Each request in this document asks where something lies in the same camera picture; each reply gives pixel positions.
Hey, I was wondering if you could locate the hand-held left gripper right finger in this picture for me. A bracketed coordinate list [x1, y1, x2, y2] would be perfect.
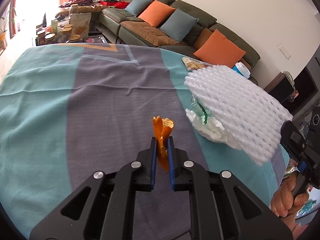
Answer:
[167, 136, 293, 240]

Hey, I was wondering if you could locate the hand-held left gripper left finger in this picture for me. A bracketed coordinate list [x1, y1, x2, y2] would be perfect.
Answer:
[29, 136, 158, 240]

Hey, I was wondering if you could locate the orange peel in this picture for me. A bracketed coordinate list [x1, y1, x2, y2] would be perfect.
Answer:
[152, 116, 175, 172]

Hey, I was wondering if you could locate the white tissue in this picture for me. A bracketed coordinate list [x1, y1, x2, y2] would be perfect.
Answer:
[185, 106, 227, 144]

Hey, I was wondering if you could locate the white foam fruit net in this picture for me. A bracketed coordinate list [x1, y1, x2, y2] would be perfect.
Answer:
[184, 65, 293, 166]

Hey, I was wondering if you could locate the person's right hand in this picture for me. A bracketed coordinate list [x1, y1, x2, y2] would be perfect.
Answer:
[271, 171, 316, 218]

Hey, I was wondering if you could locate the dark wooden cabinet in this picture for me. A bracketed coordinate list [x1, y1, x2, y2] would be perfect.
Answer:
[264, 57, 320, 120]

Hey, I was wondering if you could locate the clear green printed wrapper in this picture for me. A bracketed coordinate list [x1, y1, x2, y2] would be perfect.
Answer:
[191, 95, 213, 124]

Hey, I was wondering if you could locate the blue and white cup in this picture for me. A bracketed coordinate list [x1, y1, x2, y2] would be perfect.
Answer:
[232, 62, 251, 79]

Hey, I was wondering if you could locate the teal and grey blanket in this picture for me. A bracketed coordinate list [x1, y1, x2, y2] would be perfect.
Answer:
[0, 43, 288, 240]

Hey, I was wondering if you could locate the clear cracker packet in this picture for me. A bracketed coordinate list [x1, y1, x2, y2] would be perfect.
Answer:
[182, 57, 214, 71]

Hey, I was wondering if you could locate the orange cushion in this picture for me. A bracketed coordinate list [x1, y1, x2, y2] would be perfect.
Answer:
[137, 0, 176, 28]
[193, 29, 247, 68]

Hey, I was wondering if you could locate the brown sofa seat pad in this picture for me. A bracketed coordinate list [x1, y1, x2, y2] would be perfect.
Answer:
[120, 21, 188, 48]

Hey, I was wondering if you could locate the glass coffee table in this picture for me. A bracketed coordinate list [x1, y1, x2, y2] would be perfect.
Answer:
[32, 27, 110, 47]

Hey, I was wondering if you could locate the blue cushion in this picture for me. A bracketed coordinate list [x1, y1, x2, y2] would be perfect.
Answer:
[160, 8, 199, 43]
[124, 0, 153, 17]

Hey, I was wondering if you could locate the kraft paper snack bag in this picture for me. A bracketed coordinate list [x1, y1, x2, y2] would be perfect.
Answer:
[69, 12, 92, 39]

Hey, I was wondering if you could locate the green sofa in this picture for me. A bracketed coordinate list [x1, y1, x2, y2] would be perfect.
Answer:
[54, 0, 260, 85]

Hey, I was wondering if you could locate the cluster of glass jars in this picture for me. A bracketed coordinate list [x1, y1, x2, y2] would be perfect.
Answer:
[35, 24, 83, 46]

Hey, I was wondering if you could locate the red cloth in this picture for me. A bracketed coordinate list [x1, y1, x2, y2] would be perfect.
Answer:
[100, 0, 130, 9]

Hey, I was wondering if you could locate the dark red clothes pile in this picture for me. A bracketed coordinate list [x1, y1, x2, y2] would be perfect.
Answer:
[60, 0, 94, 8]

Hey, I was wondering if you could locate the white wall switch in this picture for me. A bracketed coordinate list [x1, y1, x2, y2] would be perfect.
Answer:
[279, 44, 292, 60]

